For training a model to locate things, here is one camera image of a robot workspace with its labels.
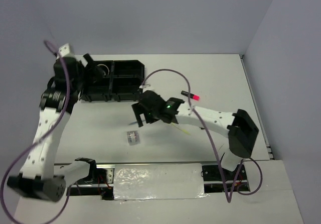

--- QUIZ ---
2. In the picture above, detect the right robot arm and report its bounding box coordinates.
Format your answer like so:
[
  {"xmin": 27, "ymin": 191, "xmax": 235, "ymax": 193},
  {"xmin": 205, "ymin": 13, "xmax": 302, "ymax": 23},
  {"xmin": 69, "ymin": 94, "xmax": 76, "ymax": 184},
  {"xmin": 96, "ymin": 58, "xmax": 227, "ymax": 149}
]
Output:
[{"xmin": 132, "ymin": 90, "xmax": 259, "ymax": 179}]

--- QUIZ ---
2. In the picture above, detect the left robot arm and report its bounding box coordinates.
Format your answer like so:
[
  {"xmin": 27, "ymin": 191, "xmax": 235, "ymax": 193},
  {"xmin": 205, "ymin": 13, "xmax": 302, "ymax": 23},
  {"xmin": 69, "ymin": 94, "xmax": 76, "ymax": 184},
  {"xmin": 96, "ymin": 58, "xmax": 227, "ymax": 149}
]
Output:
[{"xmin": 6, "ymin": 54, "xmax": 103, "ymax": 202}]

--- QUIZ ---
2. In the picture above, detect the yellow thin pen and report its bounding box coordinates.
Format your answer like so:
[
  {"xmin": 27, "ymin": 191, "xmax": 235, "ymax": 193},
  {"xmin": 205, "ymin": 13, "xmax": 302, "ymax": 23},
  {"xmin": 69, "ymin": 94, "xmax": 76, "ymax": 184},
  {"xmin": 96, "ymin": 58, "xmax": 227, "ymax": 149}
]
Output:
[{"xmin": 171, "ymin": 123, "xmax": 191, "ymax": 136}]

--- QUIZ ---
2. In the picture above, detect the silver foil covered panel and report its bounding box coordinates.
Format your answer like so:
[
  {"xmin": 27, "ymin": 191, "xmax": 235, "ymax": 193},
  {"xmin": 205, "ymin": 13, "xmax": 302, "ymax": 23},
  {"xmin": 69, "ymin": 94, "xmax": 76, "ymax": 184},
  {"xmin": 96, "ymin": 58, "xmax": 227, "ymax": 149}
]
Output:
[{"xmin": 113, "ymin": 163, "xmax": 207, "ymax": 200}]

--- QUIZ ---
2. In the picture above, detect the pink highlighter marker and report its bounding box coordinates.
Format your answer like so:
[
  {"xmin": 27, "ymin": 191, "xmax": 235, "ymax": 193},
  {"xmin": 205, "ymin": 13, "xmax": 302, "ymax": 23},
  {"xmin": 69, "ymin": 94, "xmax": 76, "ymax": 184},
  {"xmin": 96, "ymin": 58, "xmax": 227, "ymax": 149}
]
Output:
[{"xmin": 181, "ymin": 90, "xmax": 200, "ymax": 101}]

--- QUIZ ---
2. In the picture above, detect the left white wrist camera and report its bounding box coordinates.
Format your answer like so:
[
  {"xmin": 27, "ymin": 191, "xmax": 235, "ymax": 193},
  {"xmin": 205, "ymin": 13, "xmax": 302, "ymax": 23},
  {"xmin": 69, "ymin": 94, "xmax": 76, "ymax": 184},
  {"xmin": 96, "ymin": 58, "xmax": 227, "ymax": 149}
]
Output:
[{"xmin": 58, "ymin": 43, "xmax": 74, "ymax": 57}]

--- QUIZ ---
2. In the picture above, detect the metal mounting rail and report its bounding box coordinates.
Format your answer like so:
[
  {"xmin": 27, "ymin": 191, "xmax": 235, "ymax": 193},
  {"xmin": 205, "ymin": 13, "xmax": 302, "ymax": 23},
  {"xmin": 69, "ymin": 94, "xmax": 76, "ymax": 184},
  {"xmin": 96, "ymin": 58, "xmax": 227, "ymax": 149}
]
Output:
[{"xmin": 97, "ymin": 161, "xmax": 218, "ymax": 167}]

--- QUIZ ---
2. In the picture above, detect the large clear tape roll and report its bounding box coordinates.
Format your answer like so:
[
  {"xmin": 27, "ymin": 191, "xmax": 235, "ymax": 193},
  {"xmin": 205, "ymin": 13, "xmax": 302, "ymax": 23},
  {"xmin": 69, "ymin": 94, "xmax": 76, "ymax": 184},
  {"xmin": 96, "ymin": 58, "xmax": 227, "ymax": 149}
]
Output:
[{"xmin": 97, "ymin": 64, "xmax": 109, "ymax": 70}]

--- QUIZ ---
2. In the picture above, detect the black four-compartment organizer tray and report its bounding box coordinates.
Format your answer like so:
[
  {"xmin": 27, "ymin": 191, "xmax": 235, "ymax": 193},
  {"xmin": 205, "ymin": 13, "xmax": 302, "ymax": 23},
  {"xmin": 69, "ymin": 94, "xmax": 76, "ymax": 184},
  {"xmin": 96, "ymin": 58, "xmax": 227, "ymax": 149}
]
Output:
[{"xmin": 80, "ymin": 60, "xmax": 145, "ymax": 102}]

